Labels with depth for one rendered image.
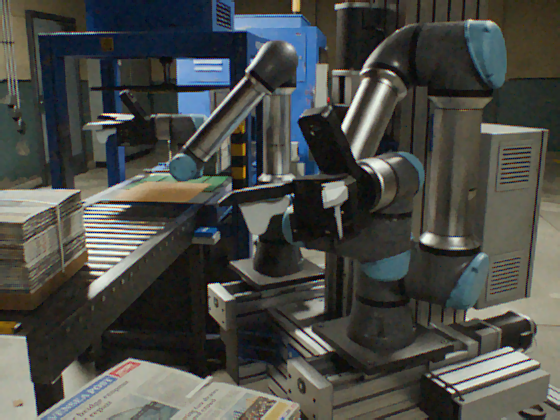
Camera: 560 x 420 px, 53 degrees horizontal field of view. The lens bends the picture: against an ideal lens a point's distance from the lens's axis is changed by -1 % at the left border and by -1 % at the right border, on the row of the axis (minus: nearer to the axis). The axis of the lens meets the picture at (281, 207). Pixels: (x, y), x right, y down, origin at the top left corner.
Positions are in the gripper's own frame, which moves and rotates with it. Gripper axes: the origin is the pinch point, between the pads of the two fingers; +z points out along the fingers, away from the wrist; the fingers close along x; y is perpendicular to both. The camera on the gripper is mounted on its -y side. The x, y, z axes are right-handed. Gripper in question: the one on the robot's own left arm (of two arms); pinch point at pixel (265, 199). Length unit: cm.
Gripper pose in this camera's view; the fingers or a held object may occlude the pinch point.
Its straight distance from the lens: 62.0
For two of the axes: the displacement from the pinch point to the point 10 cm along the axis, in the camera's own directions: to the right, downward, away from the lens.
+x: -7.9, -0.1, 6.1
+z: -6.0, 1.9, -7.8
